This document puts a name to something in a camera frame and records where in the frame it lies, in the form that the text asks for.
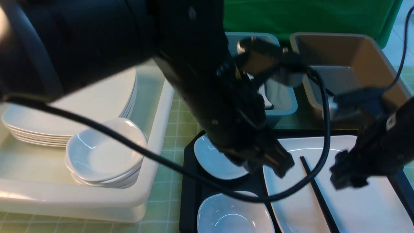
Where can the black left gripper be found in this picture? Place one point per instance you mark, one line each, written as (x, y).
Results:
(251, 148)

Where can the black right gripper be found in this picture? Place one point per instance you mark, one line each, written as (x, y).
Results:
(375, 154)

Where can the small white bowl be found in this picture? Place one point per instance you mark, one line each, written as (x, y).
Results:
(214, 162)
(221, 214)

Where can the large white square plate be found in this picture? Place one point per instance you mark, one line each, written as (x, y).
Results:
(375, 208)

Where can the black chopstick pair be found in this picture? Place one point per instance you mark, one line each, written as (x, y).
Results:
(324, 208)

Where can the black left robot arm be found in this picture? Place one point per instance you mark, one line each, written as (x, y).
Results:
(53, 48)

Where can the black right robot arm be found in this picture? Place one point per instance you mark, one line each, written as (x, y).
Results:
(399, 125)

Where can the teal plastic bin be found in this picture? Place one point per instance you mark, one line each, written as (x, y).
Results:
(283, 98)

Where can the brown plastic bin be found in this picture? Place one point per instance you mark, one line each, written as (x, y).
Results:
(345, 62)

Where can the green backdrop cloth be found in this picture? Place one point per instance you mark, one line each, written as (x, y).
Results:
(374, 18)

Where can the stack of white bowls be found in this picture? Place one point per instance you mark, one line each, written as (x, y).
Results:
(97, 160)

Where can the large white plastic tub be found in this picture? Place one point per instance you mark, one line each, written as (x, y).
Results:
(35, 180)

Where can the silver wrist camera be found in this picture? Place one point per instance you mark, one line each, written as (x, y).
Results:
(367, 101)

